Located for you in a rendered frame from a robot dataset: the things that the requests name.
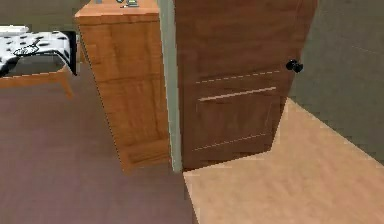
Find brown wooden room door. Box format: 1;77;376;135
173;0;319;172

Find orange wooden chest of drawers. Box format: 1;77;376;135
74;0;172;175

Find small dark objects on chest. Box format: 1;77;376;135
115;0;140;9

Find white pillow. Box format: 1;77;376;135
0;25;30;36

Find black round door handle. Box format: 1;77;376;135
285;58;305;74

